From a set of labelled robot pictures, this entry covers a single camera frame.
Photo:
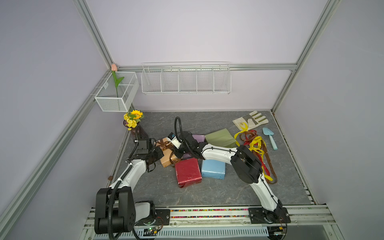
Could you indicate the green gift box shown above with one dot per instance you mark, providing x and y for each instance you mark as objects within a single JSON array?
[{"x": 221, "y": 138}]

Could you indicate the long white wire basket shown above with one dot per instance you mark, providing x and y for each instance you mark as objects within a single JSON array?
[{"x": 169, "y": 78}]

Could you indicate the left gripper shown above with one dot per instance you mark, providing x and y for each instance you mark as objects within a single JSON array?
[{"x": 160, "y": 154}]

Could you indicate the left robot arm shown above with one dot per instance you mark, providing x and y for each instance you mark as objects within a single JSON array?
[{"x": 116, "y": 211}]

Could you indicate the red gift box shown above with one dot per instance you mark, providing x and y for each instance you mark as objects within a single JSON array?
[{"x": 188, "y": 172}]

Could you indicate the small white mesh basket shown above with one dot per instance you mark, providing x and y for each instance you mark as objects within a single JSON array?
[{"x": 106, "y": 96}]

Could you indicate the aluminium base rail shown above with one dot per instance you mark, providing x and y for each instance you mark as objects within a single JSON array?
[{"x": 308, "y": 222}]

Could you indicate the purple gift box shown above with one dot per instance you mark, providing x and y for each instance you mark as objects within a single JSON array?
[{"x": 199, "y": 139}]

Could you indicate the orange gift box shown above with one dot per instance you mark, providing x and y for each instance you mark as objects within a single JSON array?
[{"x": 166, "y": 156}]

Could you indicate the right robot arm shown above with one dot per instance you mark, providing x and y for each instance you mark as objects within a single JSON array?
[{"x": 246, "y": 165}]

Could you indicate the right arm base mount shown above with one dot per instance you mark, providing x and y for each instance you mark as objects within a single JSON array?
[{"x": 262, "y": 216}]

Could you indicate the brown ribbon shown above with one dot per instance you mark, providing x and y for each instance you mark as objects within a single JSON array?
[
  {"x": 168, "y": 147},
  {"x": 269, "y": 165}
]

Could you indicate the light blue garden trowel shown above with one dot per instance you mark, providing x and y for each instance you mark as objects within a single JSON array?
[{"x": 269, "y": 133}]

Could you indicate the yellow sunflower bouquet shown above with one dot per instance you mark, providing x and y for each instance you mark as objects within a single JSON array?
[{"x": 132, "y": 119}]

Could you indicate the yellow ribbon of red box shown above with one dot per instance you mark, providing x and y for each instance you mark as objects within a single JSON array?
[{"x": 243, "y": 128}]

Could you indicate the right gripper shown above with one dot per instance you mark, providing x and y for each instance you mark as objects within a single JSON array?
[{"x": 177, "y": 153}]

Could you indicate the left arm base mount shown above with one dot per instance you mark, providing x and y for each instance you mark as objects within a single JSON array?
[{"x": 161, "y": 217}]

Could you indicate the artificial pink tulip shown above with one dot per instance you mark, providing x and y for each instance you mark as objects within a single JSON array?
[{"x": 117, "y": 80}]

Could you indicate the white gardening glove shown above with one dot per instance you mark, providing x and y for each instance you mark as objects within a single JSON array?
[{"x": 253, "y": 119}]

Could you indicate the dark glass vase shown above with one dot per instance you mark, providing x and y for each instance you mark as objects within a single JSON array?
[{"x": 137, "y": 131}]

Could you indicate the blue gift box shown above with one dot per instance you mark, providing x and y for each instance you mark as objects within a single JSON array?
[{"x": 213, "y": 169}]

